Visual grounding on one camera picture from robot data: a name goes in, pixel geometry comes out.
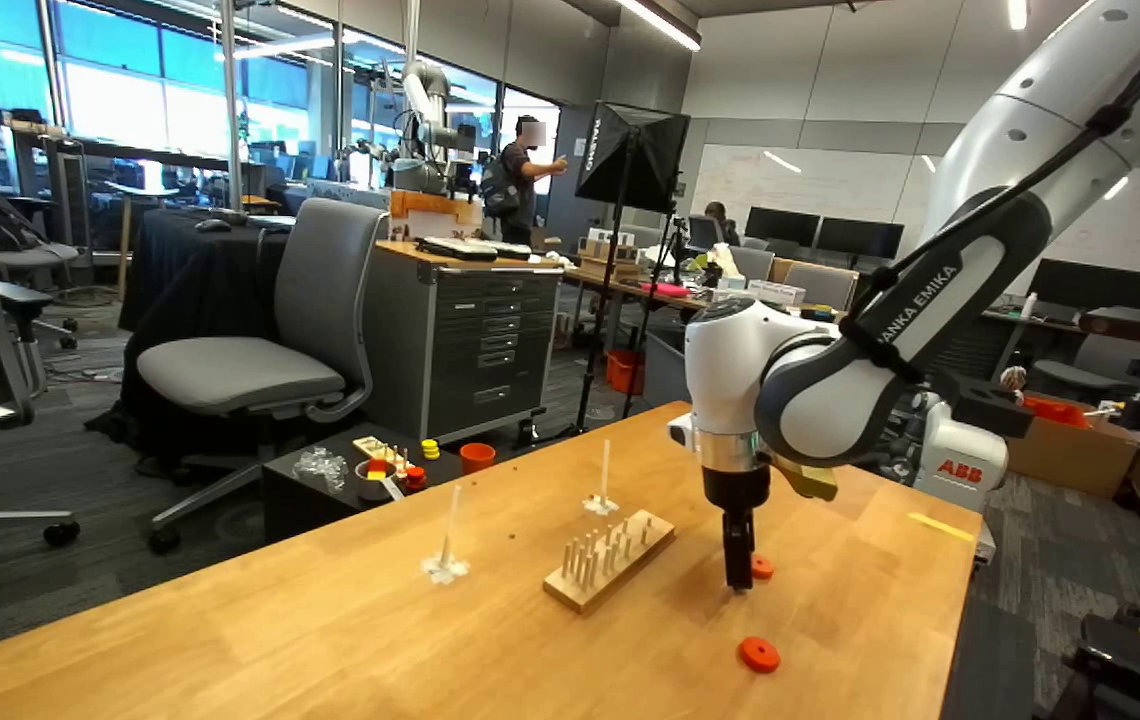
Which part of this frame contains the wide dark monitor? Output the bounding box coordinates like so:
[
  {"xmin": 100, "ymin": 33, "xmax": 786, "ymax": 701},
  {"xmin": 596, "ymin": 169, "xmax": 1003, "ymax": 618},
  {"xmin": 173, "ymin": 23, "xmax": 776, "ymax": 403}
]
[{"xmin": 1028, "ymin": 255, "xmax": 1140, "ymax": 321}]

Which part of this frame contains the yellow tape strip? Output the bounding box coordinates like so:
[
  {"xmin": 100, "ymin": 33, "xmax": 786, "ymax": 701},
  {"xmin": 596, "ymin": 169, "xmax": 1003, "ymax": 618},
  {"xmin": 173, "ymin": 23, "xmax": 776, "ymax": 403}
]
[{"xmin": 903, "ymin": 509, "xmax": 985, "ymax": 552}]

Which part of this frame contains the cardboard box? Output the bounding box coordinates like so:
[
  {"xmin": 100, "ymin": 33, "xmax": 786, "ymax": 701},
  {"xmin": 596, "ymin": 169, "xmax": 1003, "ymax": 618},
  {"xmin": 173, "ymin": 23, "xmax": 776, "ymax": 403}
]
[{"xmin": 1003, "ymin": 416, "xmax": 1140, "ymax": 503}]

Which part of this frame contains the red bowl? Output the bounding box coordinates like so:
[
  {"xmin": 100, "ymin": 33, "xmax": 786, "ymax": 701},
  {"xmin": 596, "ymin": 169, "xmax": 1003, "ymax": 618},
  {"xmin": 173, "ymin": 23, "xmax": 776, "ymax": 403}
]
[{"xmin": 456, "ymin": 438, "xmax": 502, "ymax": 474}]

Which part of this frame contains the black softbox light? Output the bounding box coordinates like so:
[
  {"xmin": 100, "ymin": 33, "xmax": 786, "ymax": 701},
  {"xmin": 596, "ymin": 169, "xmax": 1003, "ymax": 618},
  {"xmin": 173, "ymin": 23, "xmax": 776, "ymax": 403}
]
[{"xmin": 571, "ymin": 109, "xmax": 697, "ymax": 437}]

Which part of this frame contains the gray drawer cabinet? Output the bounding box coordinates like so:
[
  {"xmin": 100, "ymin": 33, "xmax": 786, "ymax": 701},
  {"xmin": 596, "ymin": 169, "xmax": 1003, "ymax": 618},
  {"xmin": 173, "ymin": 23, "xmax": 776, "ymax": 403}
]
[{"xmin": 365, "ymin": 236, "xmax": 567, "ymax": 453}]

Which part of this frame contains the low black side table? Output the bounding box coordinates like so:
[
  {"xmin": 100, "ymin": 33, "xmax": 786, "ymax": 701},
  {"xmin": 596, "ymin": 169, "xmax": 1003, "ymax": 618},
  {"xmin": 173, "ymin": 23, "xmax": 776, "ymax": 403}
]
[{"xmin": 255, "ymin": 437, "xmax": 506, "ymax": 543}]

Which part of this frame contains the standing person in black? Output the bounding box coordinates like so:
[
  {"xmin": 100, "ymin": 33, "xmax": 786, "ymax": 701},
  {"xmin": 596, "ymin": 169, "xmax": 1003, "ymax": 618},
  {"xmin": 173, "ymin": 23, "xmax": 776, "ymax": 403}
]
[{"xmin": 492, "ymin": 113, "xmax": 571, "ymax": 251}]

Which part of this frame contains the dark monitor pair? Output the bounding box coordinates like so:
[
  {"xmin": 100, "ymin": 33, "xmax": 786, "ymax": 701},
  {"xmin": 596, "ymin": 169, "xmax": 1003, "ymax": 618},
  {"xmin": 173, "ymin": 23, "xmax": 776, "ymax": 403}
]
[{"xmin": 739, "ymin": 205, "xmax": 908, "ymax": 269}]

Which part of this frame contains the small wooden block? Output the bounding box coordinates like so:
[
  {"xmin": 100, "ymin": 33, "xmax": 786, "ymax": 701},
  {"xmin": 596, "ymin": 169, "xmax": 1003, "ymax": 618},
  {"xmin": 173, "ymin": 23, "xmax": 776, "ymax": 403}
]
[{"xmin": 348, "ymin": 430, "xmax": 420, "ymax": 473}]

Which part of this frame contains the wooden board with clear pegs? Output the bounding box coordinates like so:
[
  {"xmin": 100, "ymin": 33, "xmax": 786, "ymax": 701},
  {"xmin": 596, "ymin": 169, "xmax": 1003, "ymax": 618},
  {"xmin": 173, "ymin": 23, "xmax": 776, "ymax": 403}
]
[{"xmin": 539, "ymin": 503, "xmax": 680, "ymax": 614}]

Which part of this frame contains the gray office chair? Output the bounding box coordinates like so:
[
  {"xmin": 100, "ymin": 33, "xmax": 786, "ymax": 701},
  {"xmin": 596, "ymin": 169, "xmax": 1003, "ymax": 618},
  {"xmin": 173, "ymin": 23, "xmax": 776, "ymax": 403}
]
[{"xmin": 131, "ymin": 191, "xmax": 393, "ymax": 554}]

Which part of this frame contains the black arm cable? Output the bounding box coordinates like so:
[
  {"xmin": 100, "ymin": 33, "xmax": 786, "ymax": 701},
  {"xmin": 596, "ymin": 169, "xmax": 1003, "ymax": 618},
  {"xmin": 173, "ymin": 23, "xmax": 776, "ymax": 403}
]
[{"xmin": 844, "ymin": 0, "xmax": 1140, "ymax": 384}]

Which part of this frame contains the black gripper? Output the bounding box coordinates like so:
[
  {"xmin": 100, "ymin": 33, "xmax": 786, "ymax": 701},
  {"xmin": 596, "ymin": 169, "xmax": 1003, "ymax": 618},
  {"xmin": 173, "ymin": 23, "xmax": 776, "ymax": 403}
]
[{"xmin": 700, "ymin": 463, "xmax": 776, "ymax": 598}]

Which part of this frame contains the orange bucket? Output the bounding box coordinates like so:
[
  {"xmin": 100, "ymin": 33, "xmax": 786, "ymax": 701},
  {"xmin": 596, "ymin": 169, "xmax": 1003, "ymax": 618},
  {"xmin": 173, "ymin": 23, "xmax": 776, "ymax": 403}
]
[{"xmin": 600, "ymin": 345, "xmax": 648, "ymax": 401}]

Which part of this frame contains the short clear peg stand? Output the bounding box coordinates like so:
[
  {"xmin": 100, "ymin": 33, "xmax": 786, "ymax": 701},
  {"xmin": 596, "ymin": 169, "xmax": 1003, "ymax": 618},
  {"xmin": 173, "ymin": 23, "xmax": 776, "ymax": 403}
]
[{"xmin": 579, "ymin": 437, "xmax": 623, "ymax": 525}]

